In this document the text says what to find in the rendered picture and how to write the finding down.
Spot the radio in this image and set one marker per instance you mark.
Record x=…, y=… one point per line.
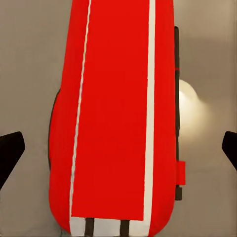
x=113, y=141

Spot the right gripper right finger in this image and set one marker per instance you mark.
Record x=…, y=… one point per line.
x=229, y=146

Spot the coffee table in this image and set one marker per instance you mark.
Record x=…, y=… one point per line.
x=33, y=37

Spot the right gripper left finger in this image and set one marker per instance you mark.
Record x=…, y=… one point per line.
x=12, y=147

